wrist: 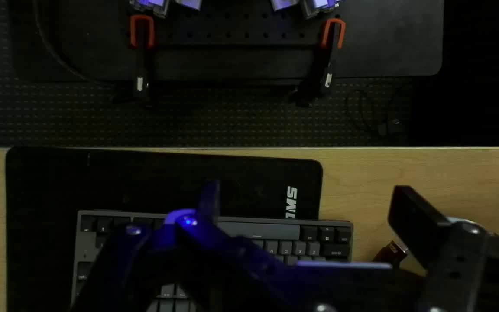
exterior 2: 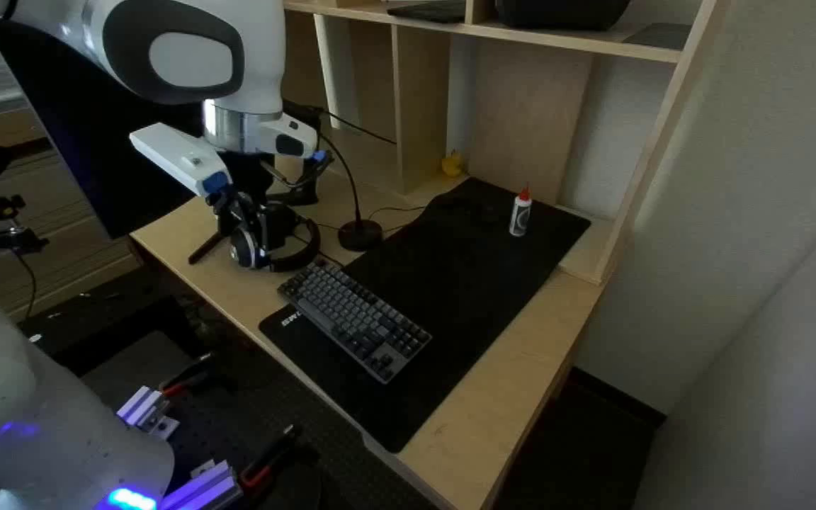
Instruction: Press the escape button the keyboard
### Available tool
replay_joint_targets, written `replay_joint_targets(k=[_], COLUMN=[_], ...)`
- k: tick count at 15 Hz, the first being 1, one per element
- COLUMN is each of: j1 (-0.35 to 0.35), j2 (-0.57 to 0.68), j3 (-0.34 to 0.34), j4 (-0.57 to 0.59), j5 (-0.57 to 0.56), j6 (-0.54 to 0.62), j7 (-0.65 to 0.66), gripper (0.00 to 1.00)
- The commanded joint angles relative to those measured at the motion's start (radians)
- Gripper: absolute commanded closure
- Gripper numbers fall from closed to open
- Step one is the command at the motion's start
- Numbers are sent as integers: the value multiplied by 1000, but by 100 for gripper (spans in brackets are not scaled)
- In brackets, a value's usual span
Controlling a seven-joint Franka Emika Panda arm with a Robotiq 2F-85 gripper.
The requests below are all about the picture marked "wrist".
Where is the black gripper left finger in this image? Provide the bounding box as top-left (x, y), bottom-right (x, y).
top-left (73, 180), bottom-right (296, 312)

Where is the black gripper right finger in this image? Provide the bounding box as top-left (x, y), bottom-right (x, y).
top-left (388, 185), bottom-right (499, 312)

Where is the grey mechanical keyboard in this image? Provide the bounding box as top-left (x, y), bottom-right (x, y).
top-left (71, 210), bottom-right (353, 312)

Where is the black desk mat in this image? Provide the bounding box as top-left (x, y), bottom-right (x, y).
top-left (5, 147), bottom-right (322, 312)

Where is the right orange black clamp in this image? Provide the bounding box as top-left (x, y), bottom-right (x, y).
top-left (294, 15), bottom-right (348, 106)

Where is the orange black clamp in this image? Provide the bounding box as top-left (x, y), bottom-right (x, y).
top-left (128, 14), bottom-right (156, 102)
top-left (294, 15), bottom-right (348, 106)

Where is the left orange black clamp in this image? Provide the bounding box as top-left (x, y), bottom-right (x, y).
top-left (128, 14), bottom-right (156, 102)

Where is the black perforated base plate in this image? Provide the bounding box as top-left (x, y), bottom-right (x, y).
top-left (7, 0), bottom-right (445, 83)

